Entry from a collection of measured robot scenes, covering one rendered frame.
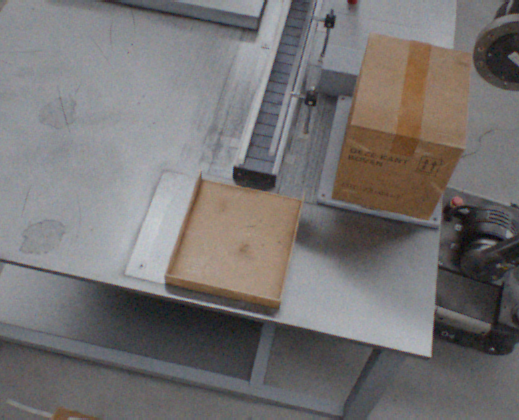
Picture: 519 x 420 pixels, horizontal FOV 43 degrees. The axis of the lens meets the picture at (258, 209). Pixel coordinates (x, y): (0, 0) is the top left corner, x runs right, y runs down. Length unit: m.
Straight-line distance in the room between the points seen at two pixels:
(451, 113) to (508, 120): 1.71
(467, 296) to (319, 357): 0.53
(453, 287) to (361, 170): 0.88
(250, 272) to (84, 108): 0.65
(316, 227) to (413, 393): 0.94
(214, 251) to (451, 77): 0.66
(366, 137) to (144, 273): 0.57
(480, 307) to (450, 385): 0.30
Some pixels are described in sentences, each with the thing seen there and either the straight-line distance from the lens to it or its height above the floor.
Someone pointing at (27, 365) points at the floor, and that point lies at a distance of 2.37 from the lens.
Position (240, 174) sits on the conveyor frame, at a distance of 1.62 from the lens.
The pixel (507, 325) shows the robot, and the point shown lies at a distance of 2.25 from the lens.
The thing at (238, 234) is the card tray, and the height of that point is 0.83.
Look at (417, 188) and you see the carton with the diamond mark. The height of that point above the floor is 0.96.
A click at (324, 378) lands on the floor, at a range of 2.31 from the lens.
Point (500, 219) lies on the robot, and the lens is 2.27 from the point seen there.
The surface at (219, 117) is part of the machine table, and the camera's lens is 1.77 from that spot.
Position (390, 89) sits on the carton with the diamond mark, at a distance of 1.49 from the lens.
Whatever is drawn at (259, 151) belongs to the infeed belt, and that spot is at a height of 0.88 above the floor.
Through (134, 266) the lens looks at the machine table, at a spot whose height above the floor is 0.83.
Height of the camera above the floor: 2.14
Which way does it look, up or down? 55 degrees down
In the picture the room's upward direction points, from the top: 6 degrees clockwise
